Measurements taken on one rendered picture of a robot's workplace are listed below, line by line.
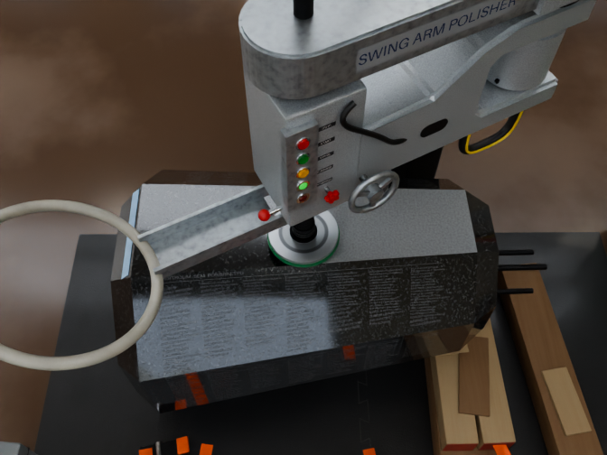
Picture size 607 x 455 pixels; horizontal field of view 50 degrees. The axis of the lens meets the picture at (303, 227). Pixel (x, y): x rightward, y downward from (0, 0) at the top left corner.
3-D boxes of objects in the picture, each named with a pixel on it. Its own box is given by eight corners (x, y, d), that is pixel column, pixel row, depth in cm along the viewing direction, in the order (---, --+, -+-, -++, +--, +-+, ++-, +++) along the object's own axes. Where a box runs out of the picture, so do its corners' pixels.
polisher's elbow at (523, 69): (462, 60, 184) (478, 3, 167) (515, 35, 189) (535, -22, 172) (507, 103, 175) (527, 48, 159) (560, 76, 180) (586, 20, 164)
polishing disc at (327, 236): (347, 255, 194) (347, 254, 193) (276, 271, 191) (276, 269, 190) (328, 198, 205) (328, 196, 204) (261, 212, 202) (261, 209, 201)
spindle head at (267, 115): (364, 128, 190) (379, 2, 152) (405, 182, 180) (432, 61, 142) (253, 175, 181) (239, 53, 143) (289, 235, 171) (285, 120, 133)
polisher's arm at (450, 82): (500, 80, 205) (551, -60, 164) (547, 130, 194) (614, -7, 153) (294, 169, 187) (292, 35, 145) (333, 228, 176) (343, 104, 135)
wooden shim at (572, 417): (540, 372, 253) (541, 370, 252) (564, 367, 254) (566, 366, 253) (564, 436, 240) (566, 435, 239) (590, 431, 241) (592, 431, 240)
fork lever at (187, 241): (358, 143, 192) (359, 132, 188) (393, 190, 183) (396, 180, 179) (135, 235, 174) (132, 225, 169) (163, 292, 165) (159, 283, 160)
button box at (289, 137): (312, 192, 162) (312, 115, 138) (316, 200, 160) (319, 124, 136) (283, 205, 160) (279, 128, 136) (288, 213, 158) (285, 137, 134)
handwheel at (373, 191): (378, 175, 178) (384, 139, 165) (398, 201, 173) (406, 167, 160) (331, 196, 174) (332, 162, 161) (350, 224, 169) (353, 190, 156)
